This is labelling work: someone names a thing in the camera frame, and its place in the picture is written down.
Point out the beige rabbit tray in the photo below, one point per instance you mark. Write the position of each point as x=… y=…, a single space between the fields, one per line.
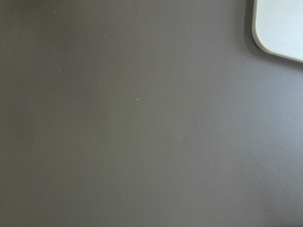
x=277 y=27

